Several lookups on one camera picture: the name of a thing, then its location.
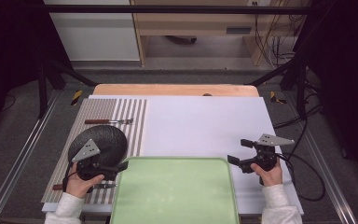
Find grey striped placemat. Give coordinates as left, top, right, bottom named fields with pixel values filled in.
left=41, top=98, right=148, bottom=205

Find fork with wooden handle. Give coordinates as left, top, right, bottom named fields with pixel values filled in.
left=84, top=118, right=134, bottom=125

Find person's left hand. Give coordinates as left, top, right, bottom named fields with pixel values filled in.
left=64, top=162, right=105, bottom=199

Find person's right hand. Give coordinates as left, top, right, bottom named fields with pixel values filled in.
left=251, top=160, right=283, bottom=187

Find white board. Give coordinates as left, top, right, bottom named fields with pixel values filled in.
left=41, top=94, right=305, bottom=217

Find black round plate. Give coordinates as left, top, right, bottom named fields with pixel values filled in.
left=67, top=124, right=129, bottom=169

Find yellow black tape marker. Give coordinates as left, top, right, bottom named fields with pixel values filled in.
left=70, top=89, right=84, bottom=106
left=269, top=91, right=288, bottom=105

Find knife with wooden handle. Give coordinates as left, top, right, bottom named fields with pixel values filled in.
left=52, top=182, right=118, bottom=190

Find black floor cables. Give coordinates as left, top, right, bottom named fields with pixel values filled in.
left=273, top=78, right=324, bottom=129

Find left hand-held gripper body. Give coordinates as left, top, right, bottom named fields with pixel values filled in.
left=71, top=138, right=110, bottom=181

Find black curtain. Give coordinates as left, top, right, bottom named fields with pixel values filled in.
left=0, top=0, right=73, bottom=138
left=292, top=0, right=358, bottom=181

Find black metal stand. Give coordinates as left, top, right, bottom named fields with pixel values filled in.
left=37, top=59, right=98, bottom=119
left=245, top=59, right=309, bottom=120

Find green tray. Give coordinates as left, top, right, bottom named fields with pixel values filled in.
left=109, top=156, right=241, bottom=224

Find white cabinet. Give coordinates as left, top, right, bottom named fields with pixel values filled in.
left=43, top=0, right=141, bottom=62

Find light wooden desk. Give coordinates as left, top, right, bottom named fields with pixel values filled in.
left=130, top=0, right=311, bottom=67

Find right hand-held gripper black cable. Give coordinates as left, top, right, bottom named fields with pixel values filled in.
left=275, top=151, right=326, bottom=203

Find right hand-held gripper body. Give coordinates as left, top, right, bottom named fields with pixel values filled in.
left=251, top=133, right=296, bottom=172

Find bundle of hanging cables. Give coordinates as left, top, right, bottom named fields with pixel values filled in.
left=254, top=0, right=306, bottom=68

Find aluminium rail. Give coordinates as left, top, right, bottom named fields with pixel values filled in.
left=283, top=92, right=358, bottom=224
left=0, top=92, right=60, bottom=224

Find black horizontal frame bar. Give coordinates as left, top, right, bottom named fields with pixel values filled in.
left=21, top=4, right=324, bottom=15

